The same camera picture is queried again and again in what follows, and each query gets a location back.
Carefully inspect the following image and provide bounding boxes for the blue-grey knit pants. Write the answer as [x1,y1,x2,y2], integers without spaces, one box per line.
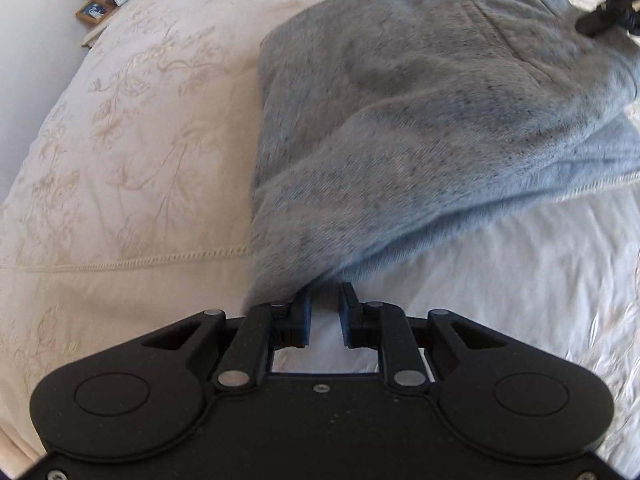
[247,0,639,304]

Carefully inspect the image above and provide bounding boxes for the cream embroidered bedspread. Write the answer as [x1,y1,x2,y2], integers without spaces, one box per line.
[1,0,639,477]

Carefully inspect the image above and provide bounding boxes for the wooden picture frame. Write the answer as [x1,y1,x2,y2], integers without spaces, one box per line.
[75,0,116,25]

